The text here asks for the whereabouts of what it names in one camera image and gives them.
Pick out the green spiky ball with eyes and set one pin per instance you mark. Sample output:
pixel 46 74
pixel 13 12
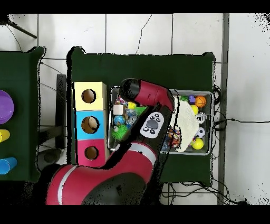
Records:
pixel 120 132

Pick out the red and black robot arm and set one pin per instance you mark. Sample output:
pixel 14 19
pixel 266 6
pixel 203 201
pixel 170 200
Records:
pixel 154 93

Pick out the wooden box with three holes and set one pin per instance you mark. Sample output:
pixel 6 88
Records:
pixel 80 127

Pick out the clear mesh bin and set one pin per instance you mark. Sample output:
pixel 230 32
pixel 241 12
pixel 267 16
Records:
pixel 202 150

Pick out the plain green spiky ball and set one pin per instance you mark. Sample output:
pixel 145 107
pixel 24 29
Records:
pixel 141 110

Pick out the plain wooden block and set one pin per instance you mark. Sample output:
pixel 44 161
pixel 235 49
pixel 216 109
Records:
pixel 118 109

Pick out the blue globe ball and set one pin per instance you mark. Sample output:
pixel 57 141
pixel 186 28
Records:
pixel 119 120

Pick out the cream muslin cloth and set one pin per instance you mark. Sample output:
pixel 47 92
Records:
pixel 187 124

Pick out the dark green tablecloth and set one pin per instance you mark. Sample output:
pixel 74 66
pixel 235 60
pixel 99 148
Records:
pixel 177 67

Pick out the dark green side table cloth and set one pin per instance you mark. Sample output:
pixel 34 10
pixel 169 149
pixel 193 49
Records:
pixel 25 84

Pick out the purple plate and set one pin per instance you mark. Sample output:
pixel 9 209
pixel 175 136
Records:
pixel 5 106

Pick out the yellow cup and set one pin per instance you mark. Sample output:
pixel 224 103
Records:
pixel 4 135

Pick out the blue cup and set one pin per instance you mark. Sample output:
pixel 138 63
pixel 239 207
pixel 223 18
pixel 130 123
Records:
pixel 7 165

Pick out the black tripod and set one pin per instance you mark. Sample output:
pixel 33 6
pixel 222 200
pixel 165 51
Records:
pixel 5 19

